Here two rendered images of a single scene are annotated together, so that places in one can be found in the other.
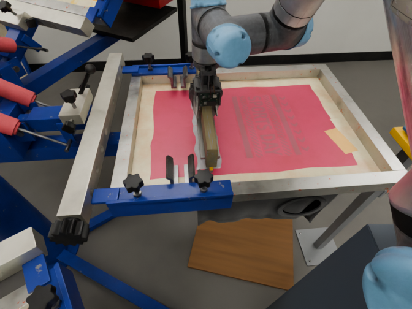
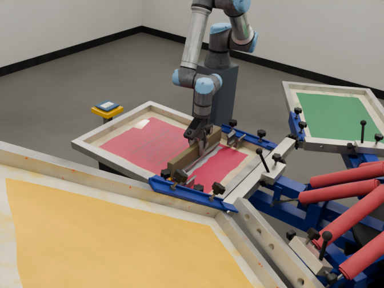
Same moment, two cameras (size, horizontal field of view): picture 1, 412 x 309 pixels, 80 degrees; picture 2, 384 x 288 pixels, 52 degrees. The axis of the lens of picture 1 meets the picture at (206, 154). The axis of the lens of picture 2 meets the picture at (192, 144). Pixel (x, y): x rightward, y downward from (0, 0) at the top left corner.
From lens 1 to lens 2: 212 cm
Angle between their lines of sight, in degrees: 91
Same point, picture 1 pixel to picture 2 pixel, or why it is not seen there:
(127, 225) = not seen: outside the picture
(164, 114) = (213, 178)
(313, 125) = (140, 132)
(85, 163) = (278, 150)
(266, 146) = (179, 138)
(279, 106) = (140, 147)
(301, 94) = (114, 145)
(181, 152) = (223, 156)
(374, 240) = (222, 72)
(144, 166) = (247, 160)
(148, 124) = (229, 178)
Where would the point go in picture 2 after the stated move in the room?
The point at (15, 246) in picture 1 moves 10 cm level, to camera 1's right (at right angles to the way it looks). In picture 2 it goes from (311, 139) to (293, 131)
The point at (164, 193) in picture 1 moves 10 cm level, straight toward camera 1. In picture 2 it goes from (248, 137) to (254, 128)
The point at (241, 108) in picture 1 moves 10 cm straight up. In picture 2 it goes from (163, 157) to (163, 139)
